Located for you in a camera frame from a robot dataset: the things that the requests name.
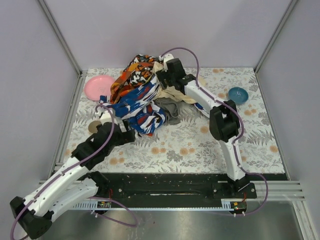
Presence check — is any beige paper cup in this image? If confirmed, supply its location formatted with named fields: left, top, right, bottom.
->
left=88, top=120, right=102, bottom=134

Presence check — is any orange camouflage cloth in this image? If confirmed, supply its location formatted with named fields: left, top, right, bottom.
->
left=109, top=54, right=160, bottom=104

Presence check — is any left slotted cable duct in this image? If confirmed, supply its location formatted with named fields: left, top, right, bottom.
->
left=71, top=199, right=111, bottom=211

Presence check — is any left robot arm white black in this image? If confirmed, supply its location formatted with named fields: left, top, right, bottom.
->
left=9, top=122, right=136, bottom=240

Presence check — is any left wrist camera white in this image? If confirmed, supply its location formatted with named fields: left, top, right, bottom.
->
left=95, top=104, right=118, bottom=125

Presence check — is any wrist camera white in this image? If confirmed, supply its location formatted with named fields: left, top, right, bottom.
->
left=95, top=104, right=118, bottom=125
left=159, top=53, right=174, bottom=71

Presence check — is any slotted cable duct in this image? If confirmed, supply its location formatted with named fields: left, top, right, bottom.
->
left=71, top=199, right=111, bottom=211
left=221, top=199, right=247, bottom=210

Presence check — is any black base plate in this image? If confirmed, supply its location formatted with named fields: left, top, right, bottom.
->
left=96, top=173, right=257, bottom=211

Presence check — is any right slotted cable duct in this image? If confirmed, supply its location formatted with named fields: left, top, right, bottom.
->
left=221, top=199, right=247, bottom=210

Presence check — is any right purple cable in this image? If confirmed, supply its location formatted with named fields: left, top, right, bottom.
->
left=159, top=46, right=269, bottom=217

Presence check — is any floral table mat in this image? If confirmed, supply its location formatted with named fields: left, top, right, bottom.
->
left=61, top=67, right=286, bottom=175

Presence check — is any blue white red cloth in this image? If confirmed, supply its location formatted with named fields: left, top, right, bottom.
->
left=99, top=77, right=209, bottom=136

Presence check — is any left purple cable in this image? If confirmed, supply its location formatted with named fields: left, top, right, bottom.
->
left=9, top=103, right=139, bottom=240

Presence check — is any left aluminium frame post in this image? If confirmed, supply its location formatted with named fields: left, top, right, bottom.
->
left=36, top=0, right=83, bottom=76

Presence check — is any right aluminium frame post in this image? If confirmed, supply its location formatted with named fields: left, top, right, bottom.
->
left=253, top=0, right=300, bottom=75

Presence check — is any aluminium front rail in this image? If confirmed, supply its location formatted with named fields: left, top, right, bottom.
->
left=37, top=179, right=308, bottom=201

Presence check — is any pink plate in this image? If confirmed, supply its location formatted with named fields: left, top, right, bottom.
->
left=83, top=75, right=115, bottom=101

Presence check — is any blue bowl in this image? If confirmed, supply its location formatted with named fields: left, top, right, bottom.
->
left=228, top=87, right=249, bottom=105

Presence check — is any purple cable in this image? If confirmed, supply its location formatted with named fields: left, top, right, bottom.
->
left=159, top=46, right=269, bottom=217
left=9, top=103, right=139, bottom=240

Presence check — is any grey cloth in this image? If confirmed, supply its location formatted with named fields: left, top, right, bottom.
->
left=154, top=97, right=181, bottom=125

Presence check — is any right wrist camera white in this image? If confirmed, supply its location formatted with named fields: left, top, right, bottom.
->
left=159, top=53, right=174, bottom=71

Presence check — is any cream beige cloth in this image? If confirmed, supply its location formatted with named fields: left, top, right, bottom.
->
left=152, top=61, right=206, bottom=104

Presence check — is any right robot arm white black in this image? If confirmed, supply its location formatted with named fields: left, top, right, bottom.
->
left=156, top=54, right=250, bottom=193

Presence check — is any aluminium frame post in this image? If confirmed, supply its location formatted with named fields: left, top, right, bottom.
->
left=253, top=0, right=300, bottom=75
left=36, top=0, right=83, bottom=76

